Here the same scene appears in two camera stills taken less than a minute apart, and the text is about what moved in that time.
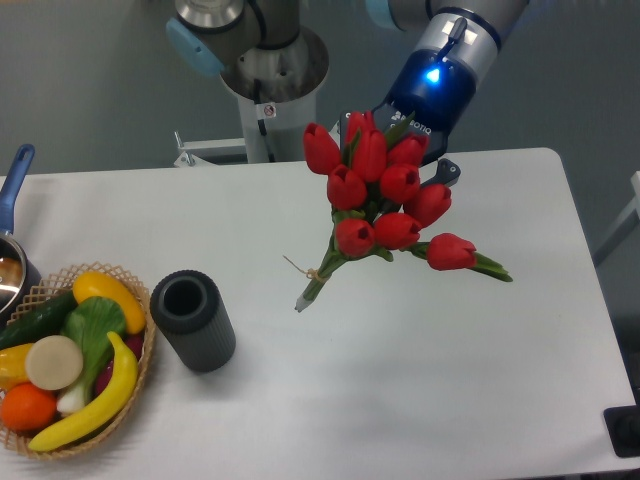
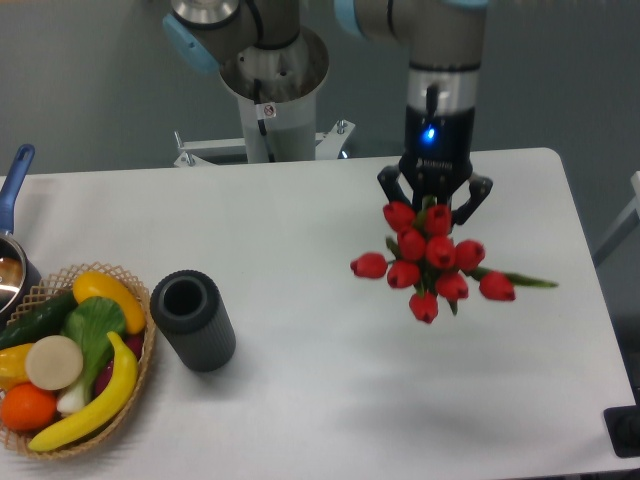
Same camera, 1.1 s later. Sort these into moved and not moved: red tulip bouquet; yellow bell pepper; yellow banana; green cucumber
Moved: red tulip bouquet
Not moved: yellow bell pepper; green cucumber; yellow banana
